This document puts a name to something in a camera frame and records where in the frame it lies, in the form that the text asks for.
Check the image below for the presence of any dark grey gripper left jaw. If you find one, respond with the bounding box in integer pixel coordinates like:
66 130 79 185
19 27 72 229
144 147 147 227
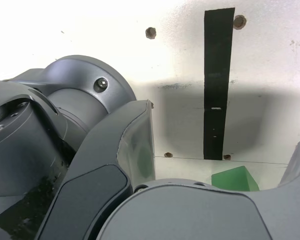
34 99 156 240

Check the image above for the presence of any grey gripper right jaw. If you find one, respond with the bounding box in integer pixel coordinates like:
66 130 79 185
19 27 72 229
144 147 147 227
96 133 300 240

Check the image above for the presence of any green cube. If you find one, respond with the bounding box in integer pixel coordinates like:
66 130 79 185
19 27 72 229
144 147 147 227
211 165 261 193

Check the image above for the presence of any black tape strip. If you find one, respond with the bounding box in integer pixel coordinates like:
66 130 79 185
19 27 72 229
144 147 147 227
203 7 236 161

